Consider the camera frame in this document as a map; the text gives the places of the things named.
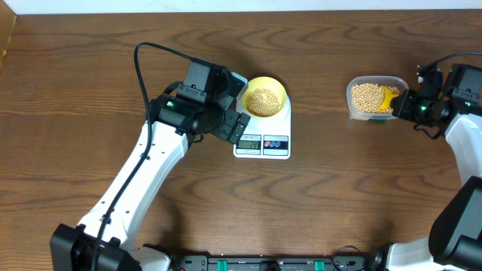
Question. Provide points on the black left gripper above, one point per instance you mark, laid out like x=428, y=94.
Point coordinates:
x=227, y=131

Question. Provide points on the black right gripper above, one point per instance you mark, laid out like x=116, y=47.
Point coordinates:
x=406, y=100

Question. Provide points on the yellow plastic measuring scoop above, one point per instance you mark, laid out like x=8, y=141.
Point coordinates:
x=389, y=95

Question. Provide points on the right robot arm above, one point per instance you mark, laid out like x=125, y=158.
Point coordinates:
x=453, y=105

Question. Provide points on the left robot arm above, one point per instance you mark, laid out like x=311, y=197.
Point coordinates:
x=183, y=114

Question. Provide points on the white digital kitchen scale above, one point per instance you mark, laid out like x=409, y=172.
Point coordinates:
x=266, y=138

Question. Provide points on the yellow plastic bowl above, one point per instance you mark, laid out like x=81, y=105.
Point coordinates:
x=264, y=97

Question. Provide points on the clear container of soybeans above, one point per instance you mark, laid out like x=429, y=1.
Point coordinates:
x=364, y=96

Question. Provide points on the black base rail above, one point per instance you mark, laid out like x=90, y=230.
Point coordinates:
x=324, y=263

